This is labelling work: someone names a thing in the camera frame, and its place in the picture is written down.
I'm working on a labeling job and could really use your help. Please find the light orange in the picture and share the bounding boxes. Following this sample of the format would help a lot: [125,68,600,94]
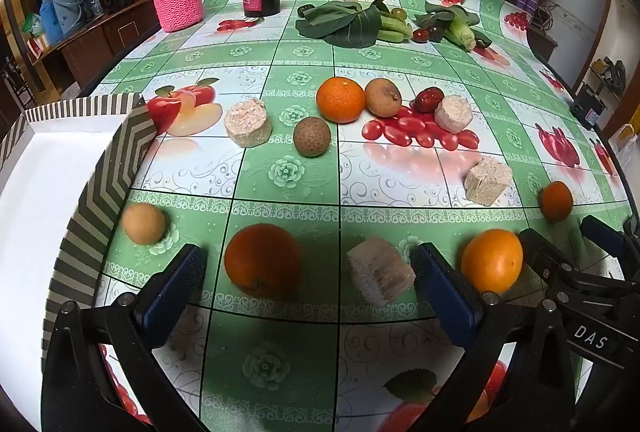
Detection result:
[461,228,524,294]

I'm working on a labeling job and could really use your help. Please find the tan round fruit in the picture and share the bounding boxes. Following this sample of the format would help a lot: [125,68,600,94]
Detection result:
[122,203,166,244]

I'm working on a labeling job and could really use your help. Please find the green packet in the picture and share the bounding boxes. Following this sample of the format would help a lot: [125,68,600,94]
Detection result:
[22,12,45,38]

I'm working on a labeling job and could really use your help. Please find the light brown longan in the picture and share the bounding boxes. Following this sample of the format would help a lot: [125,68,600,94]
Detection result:
[364,78,403,118]

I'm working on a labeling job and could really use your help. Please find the black device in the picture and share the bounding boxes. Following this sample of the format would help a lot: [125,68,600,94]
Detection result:
[571,82,608,130]

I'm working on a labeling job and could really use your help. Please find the dark brown round fruit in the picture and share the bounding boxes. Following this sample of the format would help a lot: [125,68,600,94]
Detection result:
[293,116,331,158]

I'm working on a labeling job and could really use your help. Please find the green bok choy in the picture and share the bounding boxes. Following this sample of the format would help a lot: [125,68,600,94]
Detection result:
[446,19,477,48]

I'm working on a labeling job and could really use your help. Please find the mandarin orange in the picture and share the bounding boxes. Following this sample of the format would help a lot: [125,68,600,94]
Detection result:
[316,76,366,123]

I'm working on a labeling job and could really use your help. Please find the striped white cardboard box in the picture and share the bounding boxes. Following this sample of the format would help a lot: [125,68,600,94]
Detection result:
[0,92,162,363]

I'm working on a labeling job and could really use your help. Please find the wooden cabinet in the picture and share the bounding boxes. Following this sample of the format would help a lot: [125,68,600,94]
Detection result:
[22,0,161,98]

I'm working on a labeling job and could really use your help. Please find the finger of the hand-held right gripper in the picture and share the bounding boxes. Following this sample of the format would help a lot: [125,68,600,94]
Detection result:
[580,214,640,283]
[519,228,576,300]

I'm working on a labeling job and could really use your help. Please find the large dark orange with stem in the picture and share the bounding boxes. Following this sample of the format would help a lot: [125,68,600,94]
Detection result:
[224,223,303,299]

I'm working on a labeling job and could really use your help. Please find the large leafy greens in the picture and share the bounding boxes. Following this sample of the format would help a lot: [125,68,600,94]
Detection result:
[295,0,391,48]

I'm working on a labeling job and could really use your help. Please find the small orange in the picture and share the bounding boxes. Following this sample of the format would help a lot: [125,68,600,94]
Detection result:
[539,181,574,223]

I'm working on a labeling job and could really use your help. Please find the blue bag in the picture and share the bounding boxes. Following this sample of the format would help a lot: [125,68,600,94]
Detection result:
[39,0,63,45]

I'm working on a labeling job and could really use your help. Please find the grey blue kettle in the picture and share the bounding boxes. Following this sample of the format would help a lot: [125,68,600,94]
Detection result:
[52,0,93,35]

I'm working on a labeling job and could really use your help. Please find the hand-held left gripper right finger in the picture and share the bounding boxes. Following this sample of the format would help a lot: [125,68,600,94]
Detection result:
[410,242,591,432]

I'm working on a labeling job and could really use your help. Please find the small leafy greens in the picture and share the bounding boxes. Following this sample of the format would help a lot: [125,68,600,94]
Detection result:
[425,2,481,29]

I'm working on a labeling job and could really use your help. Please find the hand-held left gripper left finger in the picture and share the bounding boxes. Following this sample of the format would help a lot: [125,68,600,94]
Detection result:
[41,243,221,432]

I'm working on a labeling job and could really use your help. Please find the red jujube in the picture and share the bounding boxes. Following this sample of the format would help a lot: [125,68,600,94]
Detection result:
[414,87,443,114]

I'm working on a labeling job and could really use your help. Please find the beige sugarcane piece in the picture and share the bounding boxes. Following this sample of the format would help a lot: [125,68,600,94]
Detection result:
[434,95,474,134]
[224,97,273,148]
[463,155,513,206]
[346,235,417,308]

